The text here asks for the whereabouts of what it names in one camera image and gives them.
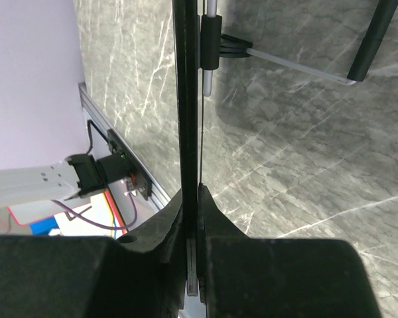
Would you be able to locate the aluminium mounting rail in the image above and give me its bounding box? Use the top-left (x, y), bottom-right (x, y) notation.
top-left (78, 83), bottom-right (170, 211)

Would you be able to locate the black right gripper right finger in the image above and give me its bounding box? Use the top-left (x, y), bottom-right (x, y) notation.
top-left (196, 184), bottom-right (252, 303)

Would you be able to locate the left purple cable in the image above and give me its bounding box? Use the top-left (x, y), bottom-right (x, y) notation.
top-left (51, 190), bottom-right (140, 231)

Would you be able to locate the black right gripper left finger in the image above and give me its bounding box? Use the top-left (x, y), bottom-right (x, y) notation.
top-left (117, 191), bottom-right (186, 317)

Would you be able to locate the small black-framed whiteboard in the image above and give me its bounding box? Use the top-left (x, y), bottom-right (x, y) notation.
top-left (172, 1), bottom-right (398, 317)

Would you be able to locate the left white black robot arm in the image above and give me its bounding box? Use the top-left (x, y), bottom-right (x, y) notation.
top-left (0, 152), bottom-right (135, 208)

